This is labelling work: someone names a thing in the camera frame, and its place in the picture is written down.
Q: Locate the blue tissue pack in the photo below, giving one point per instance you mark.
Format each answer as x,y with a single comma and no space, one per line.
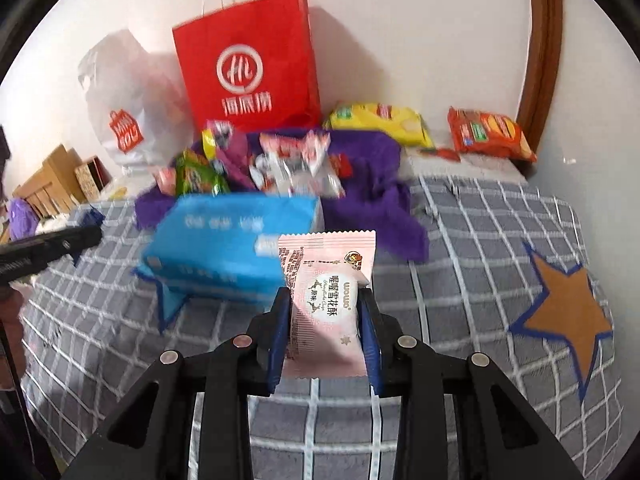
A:
215,250

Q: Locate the pink pastry packet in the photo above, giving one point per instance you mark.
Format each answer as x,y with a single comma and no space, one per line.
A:
325,310

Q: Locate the cardboard boxes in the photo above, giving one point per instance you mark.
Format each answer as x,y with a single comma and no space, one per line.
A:
50,175

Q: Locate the white red snack packet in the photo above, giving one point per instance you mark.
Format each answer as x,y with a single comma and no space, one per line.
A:
325,180

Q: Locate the panda print snack packet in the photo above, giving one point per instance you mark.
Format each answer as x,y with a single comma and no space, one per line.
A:
265,172

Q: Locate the yellow chip bag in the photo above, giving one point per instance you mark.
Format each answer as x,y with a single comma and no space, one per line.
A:
385,122

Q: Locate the brown wooden door frame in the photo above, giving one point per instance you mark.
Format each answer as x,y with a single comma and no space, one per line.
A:
542,35

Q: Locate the person's left hand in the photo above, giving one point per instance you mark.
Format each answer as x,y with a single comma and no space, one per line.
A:
11,330

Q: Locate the orange chip bag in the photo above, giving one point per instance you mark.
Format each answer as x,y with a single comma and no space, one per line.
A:
490,132

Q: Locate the green snack packet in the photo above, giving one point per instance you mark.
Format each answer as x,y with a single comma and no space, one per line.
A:
200,177

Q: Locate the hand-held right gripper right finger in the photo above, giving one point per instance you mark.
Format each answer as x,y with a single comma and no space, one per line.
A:
372,350

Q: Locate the purple cloth bag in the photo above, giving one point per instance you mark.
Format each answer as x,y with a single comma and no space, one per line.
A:
22,220

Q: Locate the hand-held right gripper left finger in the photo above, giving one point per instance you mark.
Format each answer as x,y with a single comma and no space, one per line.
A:
277,350

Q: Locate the purple towel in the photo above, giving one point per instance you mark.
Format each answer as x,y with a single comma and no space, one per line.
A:
370,185

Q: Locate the small red snack packet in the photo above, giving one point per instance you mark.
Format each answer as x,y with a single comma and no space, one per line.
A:
345,165

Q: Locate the small red sachet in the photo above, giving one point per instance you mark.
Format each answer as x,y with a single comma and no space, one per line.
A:
442,154

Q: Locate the magenta yellow snack packet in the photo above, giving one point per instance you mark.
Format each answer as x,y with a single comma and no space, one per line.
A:
232,150

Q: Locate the yellow triangular snack packet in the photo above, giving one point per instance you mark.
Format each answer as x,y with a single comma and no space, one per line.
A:
211,145

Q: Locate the pink orange snack packet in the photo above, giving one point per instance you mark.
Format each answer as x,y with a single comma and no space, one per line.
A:
166,180

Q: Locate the white plastic shopping bag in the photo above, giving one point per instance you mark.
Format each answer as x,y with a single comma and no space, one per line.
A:
150,85

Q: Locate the grey checked blanket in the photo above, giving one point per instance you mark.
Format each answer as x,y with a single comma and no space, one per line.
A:
475,270

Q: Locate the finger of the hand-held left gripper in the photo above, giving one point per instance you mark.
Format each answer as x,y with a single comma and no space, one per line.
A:
70,242

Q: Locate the red paper carrier bag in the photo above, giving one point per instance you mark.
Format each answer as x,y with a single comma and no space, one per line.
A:
280,35

